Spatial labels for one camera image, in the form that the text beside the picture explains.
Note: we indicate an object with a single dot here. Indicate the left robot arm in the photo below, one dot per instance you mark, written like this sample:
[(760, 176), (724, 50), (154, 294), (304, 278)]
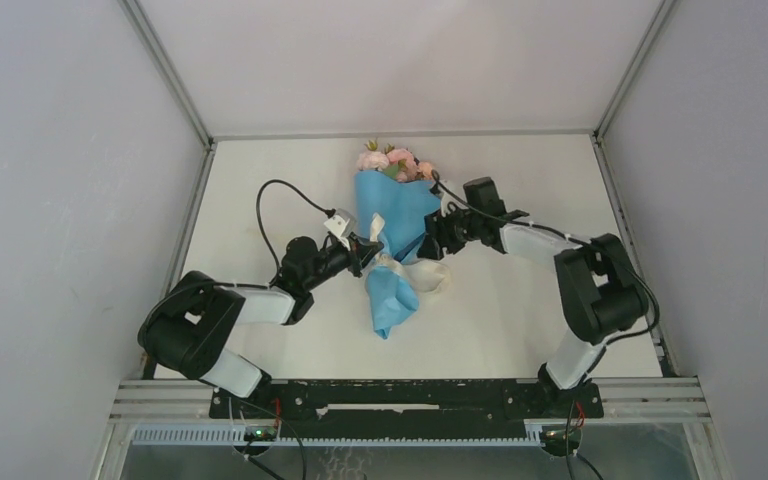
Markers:
[(188, 330)]

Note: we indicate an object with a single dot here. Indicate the white cable duct strip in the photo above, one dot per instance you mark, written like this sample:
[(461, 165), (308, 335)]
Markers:
[(217, 435)]

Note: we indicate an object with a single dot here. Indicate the blue wrapping paper sheet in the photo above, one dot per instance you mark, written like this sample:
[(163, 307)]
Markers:
[(393, 213)]

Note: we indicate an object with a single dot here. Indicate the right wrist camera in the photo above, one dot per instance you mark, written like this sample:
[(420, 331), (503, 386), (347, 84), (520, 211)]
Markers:
[(480, 197)]

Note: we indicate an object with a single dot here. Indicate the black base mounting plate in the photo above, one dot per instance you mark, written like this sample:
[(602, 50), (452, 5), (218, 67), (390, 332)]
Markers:
[(434, 408)]

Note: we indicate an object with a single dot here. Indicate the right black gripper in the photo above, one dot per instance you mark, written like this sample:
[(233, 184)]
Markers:
[(436, 235)]

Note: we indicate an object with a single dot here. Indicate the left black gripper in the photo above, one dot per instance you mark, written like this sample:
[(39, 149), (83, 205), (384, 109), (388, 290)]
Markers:
[(358, 252)]

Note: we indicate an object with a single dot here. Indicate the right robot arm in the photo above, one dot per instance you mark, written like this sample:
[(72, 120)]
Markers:
[(601, 295)]

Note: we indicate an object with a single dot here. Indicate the pink fake flower stem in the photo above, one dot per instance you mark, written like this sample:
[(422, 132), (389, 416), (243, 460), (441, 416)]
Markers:
[(371, 158), (425, 171), (403, 166)]

